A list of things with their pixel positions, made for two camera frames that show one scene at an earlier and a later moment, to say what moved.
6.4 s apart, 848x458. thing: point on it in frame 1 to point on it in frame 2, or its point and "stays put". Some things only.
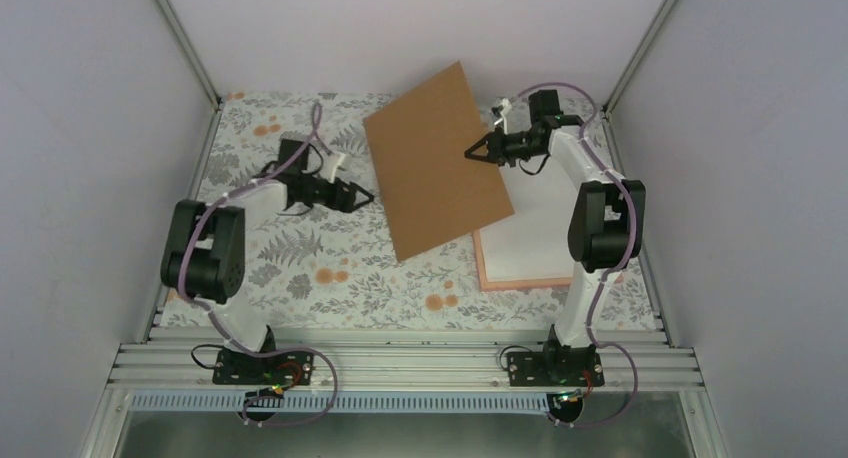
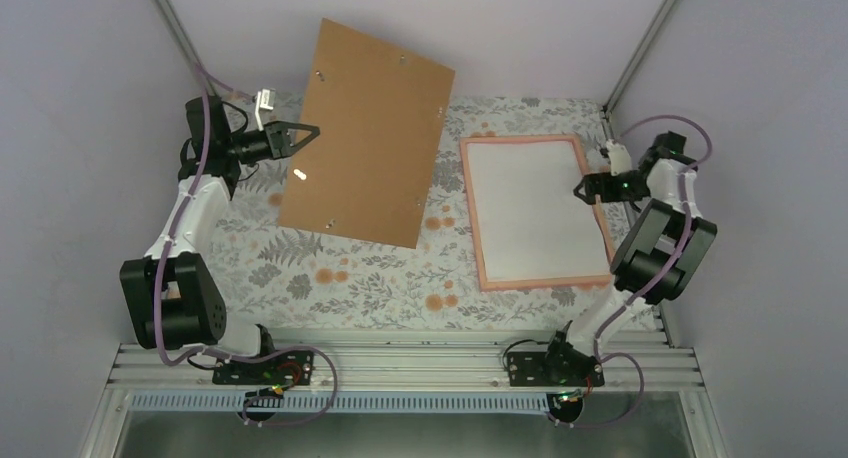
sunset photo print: [535, 242] stays put
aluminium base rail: [183, 357] stays put
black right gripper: [497, 152] to [607, 194]
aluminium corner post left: [183, 42] stays put
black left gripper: [347, 196] to [278, 141]
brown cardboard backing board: [432, 192] to [380, 113]
